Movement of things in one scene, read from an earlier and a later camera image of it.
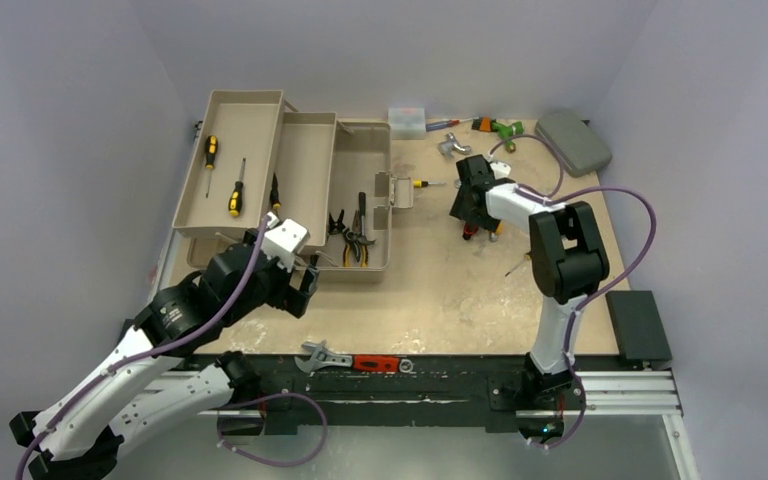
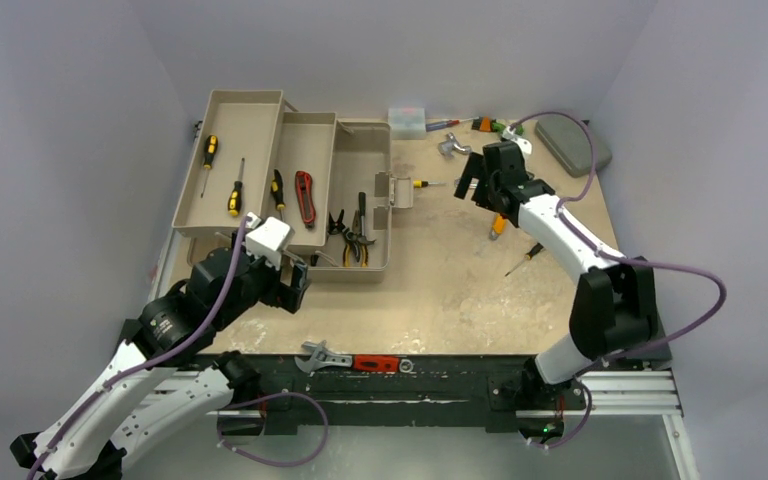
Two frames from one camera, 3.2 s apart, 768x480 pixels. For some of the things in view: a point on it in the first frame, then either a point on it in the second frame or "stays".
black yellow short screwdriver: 235,201 stays
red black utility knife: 469,230 -> 304,187
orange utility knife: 499,231 stays
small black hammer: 362,204 stays
